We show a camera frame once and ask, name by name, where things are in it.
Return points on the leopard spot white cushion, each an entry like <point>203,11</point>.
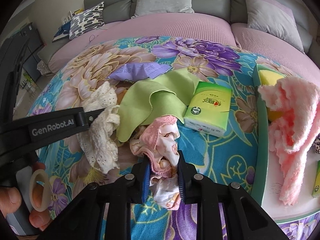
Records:
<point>86,21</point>

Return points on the teal edged white tray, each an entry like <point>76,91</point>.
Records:
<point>269,179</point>

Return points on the grey pink cushion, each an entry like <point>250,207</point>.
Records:
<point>272,17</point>

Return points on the purple wipes packet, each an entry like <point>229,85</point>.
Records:
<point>133,72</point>

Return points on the fluffy pink towel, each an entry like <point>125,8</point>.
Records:
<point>292,135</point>

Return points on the human hand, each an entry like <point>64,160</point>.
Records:
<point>11,201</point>

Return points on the pink white patterned cloth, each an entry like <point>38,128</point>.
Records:
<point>158,143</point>

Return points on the dark cabinet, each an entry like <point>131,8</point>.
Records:
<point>35,44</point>

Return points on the grey sofa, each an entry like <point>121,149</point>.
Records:
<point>48,15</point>

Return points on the leopard print scrunchie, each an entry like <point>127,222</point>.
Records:
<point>316,144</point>

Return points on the green tissue pack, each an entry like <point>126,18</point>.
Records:
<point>208,110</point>
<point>316,187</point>

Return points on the pink sofa seat cover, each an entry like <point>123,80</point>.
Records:
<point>198,26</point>

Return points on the cream lace cloth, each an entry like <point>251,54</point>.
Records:
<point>100,150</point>

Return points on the blue cushion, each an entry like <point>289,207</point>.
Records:
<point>63,32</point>

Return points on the floral blue tablecloth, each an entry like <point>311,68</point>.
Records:
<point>233,156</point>

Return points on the light green cloth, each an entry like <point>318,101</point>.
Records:
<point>146,100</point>

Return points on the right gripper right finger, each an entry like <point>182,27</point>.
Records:
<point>224,210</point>

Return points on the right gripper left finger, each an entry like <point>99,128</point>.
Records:
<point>101,209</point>

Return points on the yellow green sponge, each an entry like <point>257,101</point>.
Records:
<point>269,94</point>

